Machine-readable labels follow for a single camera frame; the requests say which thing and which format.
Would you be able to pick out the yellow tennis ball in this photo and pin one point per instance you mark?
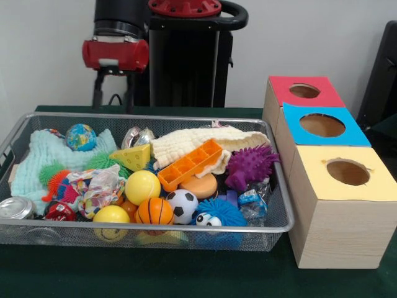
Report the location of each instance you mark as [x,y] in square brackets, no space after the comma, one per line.
[142,187]

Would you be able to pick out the orange plastic toy block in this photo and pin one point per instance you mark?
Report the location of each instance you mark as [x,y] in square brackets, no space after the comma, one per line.
[189,164]

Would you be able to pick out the orange toy basketball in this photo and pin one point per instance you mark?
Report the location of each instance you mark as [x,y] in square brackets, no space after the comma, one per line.
[154,211]

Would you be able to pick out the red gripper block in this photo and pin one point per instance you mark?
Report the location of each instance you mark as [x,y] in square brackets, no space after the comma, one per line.
[130,54]

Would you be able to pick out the silver drink can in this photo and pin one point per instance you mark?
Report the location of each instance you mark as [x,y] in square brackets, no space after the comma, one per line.
[15,207]

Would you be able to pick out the yellow smiley ball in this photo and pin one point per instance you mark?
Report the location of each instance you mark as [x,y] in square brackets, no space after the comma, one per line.
[111,214]

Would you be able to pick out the black and white soccer ball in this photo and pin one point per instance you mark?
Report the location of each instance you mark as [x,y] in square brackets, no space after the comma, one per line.
[183,205]

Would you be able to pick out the black stand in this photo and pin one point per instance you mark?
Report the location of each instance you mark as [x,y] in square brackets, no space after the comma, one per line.
[381,77]

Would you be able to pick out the blue fuzzy ball with eyes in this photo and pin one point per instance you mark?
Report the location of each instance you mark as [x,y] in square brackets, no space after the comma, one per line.
[220,208]

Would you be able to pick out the wooden box with three holes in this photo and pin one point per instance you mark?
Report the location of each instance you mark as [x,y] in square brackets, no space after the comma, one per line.
[341,236]

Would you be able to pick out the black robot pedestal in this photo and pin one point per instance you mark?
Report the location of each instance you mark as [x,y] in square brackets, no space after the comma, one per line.
[186,62]

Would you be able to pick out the dark green tablecloth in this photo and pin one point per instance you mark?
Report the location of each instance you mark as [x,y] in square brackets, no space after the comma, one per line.
[155,273]

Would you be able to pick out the clear mesh bin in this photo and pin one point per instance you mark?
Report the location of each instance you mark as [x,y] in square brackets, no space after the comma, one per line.
[263,239]

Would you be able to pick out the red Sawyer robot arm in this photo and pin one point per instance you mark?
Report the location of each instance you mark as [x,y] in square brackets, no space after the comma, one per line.
[121,15]

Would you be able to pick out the cream muslin cloth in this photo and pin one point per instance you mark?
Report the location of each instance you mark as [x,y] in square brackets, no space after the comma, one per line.
[186,138]

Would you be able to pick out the mint green muslin cloth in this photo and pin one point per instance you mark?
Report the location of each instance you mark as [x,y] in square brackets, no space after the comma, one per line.
[40,152]

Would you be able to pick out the blue globe print ball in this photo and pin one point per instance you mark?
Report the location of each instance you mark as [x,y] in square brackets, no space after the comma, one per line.
[81,137]

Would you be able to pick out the purple spiky ball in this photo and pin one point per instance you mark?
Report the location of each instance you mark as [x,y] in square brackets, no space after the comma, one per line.
[251,164]

